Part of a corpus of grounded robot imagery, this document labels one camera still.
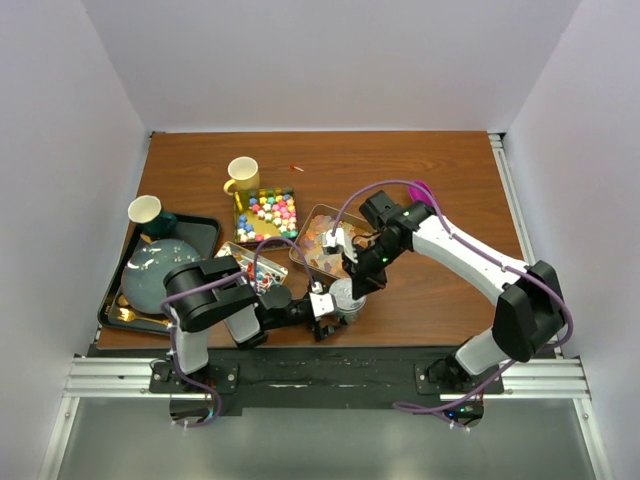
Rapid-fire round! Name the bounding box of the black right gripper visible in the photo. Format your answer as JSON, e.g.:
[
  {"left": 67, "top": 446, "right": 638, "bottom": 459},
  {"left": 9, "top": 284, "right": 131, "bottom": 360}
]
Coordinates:
[{"left": 342, "top": 235, "right": 406, "bottom": 300}]

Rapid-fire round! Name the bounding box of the silver jar lid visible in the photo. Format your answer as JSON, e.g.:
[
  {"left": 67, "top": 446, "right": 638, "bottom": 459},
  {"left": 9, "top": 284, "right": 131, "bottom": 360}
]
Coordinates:
[{"left": 329, "top": 278, "right": 357, "bottom": 302}]

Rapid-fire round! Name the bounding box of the clear glass jar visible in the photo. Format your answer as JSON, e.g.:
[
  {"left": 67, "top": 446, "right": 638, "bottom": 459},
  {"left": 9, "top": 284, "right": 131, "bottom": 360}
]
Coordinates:
[{"left": 336, "top": 295, "right": 366, "bottom": 325}]

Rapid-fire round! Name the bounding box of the purple plastic scoop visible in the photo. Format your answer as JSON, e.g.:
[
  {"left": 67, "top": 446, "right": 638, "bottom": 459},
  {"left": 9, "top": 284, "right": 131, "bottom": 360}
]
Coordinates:
[{"left": 408, "top": 180, "right": 433, "bottom": 205}]

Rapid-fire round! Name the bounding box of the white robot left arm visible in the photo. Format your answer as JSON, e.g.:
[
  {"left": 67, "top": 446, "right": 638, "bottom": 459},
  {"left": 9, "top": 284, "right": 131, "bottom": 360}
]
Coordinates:
[{"left": 161, "top": 256, "right": 346, "bottom": 394}]

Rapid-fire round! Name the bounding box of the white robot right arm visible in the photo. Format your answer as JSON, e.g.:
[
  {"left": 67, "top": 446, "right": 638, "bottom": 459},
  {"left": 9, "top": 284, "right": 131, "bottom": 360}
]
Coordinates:
[{"left": 326, "top": 191, "right": 569, "bottom": 393}]

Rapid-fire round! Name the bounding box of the silver popsicle candy tin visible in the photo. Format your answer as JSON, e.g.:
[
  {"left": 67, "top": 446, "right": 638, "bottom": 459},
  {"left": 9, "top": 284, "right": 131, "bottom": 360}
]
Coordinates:
[{"left": 289, "top": 204, "right": 373, "bottom": 279}]

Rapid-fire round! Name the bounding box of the gold lollipop tin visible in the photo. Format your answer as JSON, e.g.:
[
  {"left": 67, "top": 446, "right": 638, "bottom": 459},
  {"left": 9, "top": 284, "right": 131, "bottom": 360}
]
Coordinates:
[{"left": 214, "top": 242, "right": 289, "bottom": 294}]

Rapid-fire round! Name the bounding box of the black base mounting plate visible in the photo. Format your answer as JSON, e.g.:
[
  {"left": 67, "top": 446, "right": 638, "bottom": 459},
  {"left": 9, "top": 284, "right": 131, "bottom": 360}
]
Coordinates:
[{"left": 89, "top": 344, "right": 556, "bottom": 419}]

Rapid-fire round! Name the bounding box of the star candy tin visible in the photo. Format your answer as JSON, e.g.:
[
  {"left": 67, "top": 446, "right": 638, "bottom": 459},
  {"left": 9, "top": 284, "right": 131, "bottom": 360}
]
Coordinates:
[{"left": 232, "top": 187, "right": 299, "bottom": 245}]

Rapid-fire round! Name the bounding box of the black tray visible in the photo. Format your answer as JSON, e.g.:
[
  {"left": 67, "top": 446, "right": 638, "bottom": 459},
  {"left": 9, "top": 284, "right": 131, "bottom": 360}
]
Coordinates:
[{"left": 96, "top": 213, "right": 222, "bottom": 337}]

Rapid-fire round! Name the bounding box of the yellow mug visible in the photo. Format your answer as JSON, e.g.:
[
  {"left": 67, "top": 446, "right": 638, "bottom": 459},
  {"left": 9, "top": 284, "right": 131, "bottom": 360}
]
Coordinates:
[{"left": 223, "top": 156, "right": 260, "bottom": 195}]

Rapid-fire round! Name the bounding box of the grey blue plate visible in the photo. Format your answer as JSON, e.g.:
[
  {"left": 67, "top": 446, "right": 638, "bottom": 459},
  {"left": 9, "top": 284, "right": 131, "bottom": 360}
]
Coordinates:
[{"left": 121, "top": 239, "right": 202, "bottom": 314}]

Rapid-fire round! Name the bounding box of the dark green cup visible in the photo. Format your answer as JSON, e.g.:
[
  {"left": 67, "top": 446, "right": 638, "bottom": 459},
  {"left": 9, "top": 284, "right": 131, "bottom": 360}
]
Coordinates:
[{"left": 141, "top": 211, "right": 178, "bottom": 240}]

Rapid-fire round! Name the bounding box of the gold fork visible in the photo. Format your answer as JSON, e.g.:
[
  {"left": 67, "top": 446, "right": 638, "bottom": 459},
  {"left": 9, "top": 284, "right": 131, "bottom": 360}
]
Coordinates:
[{"left": 109, "top": 307, "right": 169, "bottom": 327}]

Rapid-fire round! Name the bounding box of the white paper cup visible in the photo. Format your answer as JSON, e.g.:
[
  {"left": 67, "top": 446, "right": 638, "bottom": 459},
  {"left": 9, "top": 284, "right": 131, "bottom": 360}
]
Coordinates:
[{"left": 127, "top": 195, "right": 162, "bottom": 232}]

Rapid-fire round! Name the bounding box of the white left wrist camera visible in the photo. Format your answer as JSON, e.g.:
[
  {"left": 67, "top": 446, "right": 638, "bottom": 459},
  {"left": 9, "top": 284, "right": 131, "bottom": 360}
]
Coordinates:
[{"left": 309, "top": 293, "right": 336, "bottom": 319}]

